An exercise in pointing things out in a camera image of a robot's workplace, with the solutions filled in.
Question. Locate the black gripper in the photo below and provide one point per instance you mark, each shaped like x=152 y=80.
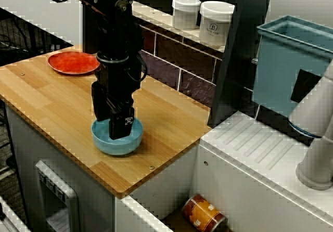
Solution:
x=117 y=81

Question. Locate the light blue bowl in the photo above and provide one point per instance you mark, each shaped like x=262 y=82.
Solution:
x=117 y=147

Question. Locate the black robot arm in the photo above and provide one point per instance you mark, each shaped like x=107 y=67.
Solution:
x=122 y=29

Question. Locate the red orange plate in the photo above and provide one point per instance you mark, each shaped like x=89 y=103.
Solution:
x=70 y=63

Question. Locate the white toy kitchen cabinet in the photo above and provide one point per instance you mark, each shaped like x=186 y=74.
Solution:
x=23 y=143

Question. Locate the plain white lidded jar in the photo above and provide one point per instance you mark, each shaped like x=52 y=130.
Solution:
x=184 y=16

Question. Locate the orange soup can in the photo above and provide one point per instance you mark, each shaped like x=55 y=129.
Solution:
x=200 y=212

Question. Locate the white jar with logo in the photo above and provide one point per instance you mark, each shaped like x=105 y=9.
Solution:
x=214 y=31

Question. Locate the white toy sink unit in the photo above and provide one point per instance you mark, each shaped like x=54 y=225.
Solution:
x=247 y=169

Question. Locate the teal plastic bin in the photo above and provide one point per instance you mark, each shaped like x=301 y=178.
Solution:
x=275 y=68

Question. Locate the grey toy faucet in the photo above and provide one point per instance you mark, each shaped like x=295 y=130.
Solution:
x=314 y=107

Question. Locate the dark vertical post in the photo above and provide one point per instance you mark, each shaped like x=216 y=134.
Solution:
x=234 y=60

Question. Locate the silver aluminium frame rail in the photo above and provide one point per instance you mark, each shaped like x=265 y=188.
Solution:
x=10 y=213

